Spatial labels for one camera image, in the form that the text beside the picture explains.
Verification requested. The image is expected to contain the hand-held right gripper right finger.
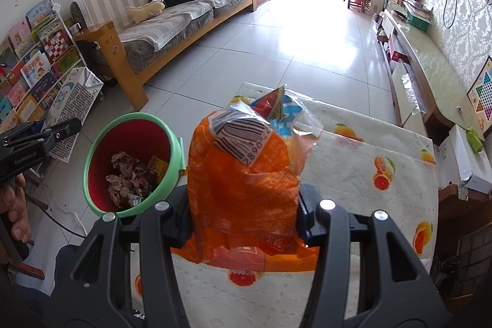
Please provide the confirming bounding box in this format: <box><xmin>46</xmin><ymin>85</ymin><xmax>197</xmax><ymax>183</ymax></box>
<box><xmin>298</xmin><ymin>184</ymin><xmax>453</xmax><ymax>328</ymax></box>

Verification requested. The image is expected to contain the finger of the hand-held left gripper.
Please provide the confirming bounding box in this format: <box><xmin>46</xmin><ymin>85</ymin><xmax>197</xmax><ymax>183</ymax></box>
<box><xmin>8</xmin><ymin>117</ymin><xmax>84</xmax><ymax>160</ymax></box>
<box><xmin>0</xmin><ymin>120</ymin><xmax>49</xmax><ymax>145</ymax></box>

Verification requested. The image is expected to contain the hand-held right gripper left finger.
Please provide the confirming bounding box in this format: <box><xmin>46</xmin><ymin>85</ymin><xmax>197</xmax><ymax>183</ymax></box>
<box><xmin>42</xmin><ymin>184</ymin><xmax>192</xmax><ymax>328</ymax></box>

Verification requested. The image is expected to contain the green bucket with red inside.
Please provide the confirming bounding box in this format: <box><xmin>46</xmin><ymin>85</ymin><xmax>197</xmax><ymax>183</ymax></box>
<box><xmin>82</xmin><ymin>112</ymin><xmax>185</xmax><ymax>218</ymax></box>

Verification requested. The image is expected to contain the orange plastic bag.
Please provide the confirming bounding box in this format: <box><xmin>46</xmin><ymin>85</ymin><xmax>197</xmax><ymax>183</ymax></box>
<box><xmin>171</xmin><ymin>86</ymin><xmax>323</xmax><ymax>274</ymax></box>

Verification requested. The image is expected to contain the silver wrapper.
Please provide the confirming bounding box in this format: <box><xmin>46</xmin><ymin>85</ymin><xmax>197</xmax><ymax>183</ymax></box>
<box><xmin>107</xmin><ymin>151</ymin><xmax>155</xmax><ymax>206</ymax></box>

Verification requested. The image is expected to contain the person's left hand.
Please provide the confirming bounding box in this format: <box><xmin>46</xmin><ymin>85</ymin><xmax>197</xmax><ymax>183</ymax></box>
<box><xmin>0</xmin><ymin>173</ymin><xmax>32</xmax><ymax>246</ymax></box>

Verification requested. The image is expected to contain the fruit print tablecloth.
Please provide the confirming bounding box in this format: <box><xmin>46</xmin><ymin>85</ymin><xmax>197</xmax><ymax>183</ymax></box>
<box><xmin>131</xmin><ymin>82</ymin><xmax>441</xmax><ymax>328</ymax></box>

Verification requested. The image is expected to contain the children's book rack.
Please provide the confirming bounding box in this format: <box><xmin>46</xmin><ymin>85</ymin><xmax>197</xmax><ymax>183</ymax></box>
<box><xmin>0</xmin><ymin>0</ymin><xmax>83</xmax><ymax>129</ymax></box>

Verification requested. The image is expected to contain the person's leg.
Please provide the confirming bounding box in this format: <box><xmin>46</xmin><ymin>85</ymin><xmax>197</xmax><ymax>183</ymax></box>
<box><xmin>53</xmin><ymin>245</ymin><xmax>79</xmax><ymax>300</ymax></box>

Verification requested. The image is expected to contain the cream plush toy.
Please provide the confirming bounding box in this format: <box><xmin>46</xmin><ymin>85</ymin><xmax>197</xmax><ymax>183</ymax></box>
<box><xmin>127</xmin><ymin>0</ymin><xmax>166</xmax><ymax>24</ymax></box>

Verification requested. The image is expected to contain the dark wooden cabinet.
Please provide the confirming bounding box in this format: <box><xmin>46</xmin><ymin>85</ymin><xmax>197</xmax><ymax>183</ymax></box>
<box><xmin>434</xmin><ymin>184</ymin><xmax>492</xmax><ymax>313</ymax></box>

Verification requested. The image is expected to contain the light sofa seat cover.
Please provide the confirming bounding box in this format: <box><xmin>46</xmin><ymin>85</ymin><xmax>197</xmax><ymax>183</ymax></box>
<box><xmin>117</xmin><ymin>0</ymin><xmax>253</xmax><ymax>52</ymax></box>

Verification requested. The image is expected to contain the white cardboard box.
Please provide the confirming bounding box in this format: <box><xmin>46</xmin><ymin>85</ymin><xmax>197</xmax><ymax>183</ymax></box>
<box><xmin>438</xmin><ymin>124</ymin><xmax>492</xmax><ymax>195</ymax></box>

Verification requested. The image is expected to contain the small green packet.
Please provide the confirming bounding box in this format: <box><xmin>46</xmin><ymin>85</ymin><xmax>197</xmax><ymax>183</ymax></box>
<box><xmin>465</xmin><ymin>127</ymin><xmax>484</xmax><ymax>152</ymax></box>

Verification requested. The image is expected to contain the red box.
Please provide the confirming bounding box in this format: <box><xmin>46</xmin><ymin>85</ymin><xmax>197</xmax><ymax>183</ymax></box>
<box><xmin>388</xmin><ymin>44</ymin><xmax>407</xmax><ymax>64</ymax></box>

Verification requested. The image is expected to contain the long television cabinet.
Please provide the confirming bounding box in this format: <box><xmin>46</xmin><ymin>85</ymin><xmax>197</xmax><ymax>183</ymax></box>
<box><xmin>379</xmin><ymin>9</ymin><xmax>485</xmax><ymax>144</ymax></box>

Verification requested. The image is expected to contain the star pattern checkers board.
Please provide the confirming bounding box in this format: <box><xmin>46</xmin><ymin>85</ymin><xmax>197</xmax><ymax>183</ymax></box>
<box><xmin>467</xmin><ymin>57</ymin><xmax>492</xmax><ymax>129</ymax></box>

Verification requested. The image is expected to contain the green box with papers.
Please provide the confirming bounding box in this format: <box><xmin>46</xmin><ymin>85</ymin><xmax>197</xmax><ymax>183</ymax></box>
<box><xmin>402</xmin><ymin>0</ymin><xmax>433</xmax><ymax>31</ymax></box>

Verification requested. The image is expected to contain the floor cable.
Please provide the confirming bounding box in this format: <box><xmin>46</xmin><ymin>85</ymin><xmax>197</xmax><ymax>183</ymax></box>
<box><xmin>34</xmin><ymin>197</ymin><xmax>87</xmax><ymax>241</ymax></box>

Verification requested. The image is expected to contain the black television cable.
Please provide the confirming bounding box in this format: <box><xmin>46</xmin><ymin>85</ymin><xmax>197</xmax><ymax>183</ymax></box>
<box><xmin>442</xmin><ymin>0</ymin><xmax>460</xmax><ymax>30</ymax></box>

